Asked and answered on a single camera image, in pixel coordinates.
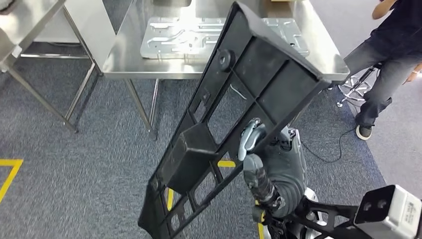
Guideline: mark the person's left hand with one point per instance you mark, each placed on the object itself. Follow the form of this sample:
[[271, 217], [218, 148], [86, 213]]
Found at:
[[413, 73]]

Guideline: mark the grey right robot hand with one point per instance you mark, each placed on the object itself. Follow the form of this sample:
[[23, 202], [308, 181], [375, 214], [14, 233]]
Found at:
[[257, 178]]

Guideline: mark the black plastic frame part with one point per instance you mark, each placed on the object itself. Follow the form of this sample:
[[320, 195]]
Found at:
[[188, 158]]

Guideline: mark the person's right forearm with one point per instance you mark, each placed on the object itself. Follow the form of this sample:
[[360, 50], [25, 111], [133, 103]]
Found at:
[[382, 8]]

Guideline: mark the steel workbench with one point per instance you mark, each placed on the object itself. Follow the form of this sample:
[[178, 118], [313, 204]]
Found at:
[[138, 66]]

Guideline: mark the person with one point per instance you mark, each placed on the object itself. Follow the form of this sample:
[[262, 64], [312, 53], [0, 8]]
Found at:
[[395, 33]]

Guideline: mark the chrome stool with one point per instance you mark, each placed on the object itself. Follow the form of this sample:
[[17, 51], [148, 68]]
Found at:
[[354, 89]]

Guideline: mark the stamped sheet metal panel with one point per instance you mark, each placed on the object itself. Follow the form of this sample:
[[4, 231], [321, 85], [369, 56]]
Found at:
[[178, 39]]

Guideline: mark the black tray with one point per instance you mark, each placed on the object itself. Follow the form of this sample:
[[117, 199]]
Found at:
[[171, 2]]

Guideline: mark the white board panel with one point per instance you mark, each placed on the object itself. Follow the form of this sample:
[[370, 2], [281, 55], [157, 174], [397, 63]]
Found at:
[[92, 26]]

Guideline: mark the steel table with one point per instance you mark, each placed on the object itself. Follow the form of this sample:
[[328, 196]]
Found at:
[[29, 16]]

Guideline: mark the black right camera bracket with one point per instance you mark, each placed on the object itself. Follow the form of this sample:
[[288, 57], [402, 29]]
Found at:
[[336, 211]]

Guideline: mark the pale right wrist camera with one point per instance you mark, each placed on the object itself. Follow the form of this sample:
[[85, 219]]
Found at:
[[395, 214]]

